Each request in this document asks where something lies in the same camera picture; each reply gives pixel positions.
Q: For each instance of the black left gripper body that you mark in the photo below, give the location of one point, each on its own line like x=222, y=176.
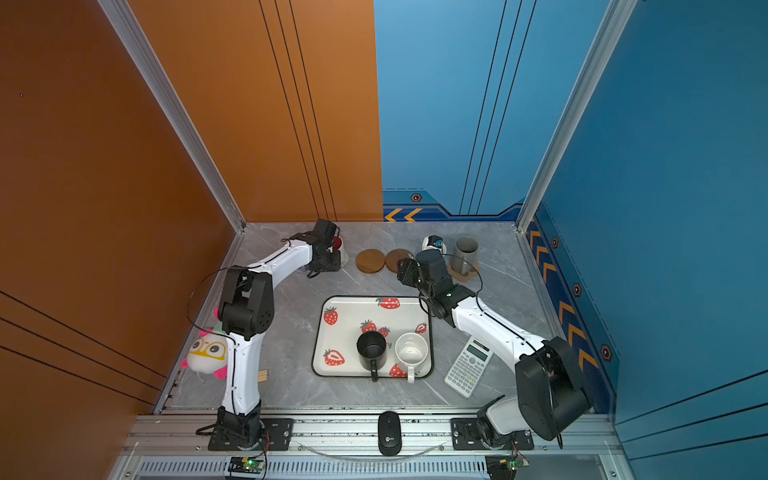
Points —
x=332, y=262

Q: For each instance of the black computer mouse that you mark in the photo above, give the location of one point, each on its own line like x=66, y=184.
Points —
x=389, y=433

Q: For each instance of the aluminium corner post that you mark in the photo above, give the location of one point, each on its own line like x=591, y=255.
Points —
x=608, y=34
x=126, y=25

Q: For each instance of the grey mug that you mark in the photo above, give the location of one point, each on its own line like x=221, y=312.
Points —
x=464, y=254

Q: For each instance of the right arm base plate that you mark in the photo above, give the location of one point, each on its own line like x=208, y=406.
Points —
x=471, y=433

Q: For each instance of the aluminium corner post right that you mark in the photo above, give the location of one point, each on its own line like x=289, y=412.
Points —
x=608, y=34

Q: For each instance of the white scientific calculator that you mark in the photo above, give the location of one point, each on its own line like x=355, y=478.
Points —
x=468, y=368

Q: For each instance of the cork paw print coaster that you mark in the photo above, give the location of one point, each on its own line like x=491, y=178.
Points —
x=459, y=276

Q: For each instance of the light blue mug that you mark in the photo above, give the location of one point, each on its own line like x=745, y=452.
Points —
x=435, y=242

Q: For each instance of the white strawberry serving tray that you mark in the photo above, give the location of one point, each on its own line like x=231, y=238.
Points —
x=344, y=318

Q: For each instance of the white pink plush toy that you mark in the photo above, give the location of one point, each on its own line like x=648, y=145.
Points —
x=208, y=353

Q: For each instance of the green circuit board left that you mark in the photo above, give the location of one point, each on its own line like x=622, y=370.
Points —
x=246, y=467

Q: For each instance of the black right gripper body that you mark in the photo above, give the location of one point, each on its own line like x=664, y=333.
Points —
x=413, y=278

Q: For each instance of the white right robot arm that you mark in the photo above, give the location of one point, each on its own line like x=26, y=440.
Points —
x=551, y=389

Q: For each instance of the black mug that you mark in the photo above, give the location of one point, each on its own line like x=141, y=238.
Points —
x=372, y=351

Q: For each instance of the scratched brown round coaster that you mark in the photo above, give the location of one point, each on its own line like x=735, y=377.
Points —
x=393, y=258

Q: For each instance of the plain brown round coaster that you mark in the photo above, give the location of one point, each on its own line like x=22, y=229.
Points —
x=370, y=261

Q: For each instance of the aluminium front rail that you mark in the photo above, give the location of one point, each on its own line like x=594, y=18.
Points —
x=354, y=433

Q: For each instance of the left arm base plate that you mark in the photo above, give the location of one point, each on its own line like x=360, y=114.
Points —
x=271, y=434

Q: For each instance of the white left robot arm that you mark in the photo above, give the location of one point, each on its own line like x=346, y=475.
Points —
x=247, y=310

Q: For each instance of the circuit board right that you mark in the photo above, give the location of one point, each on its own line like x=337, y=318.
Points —
x=505, y=468

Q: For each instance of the aluminium corner post left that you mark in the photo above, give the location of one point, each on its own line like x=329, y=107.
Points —
x=126, y=25

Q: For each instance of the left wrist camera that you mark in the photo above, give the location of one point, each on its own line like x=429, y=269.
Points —
x=324, y=232

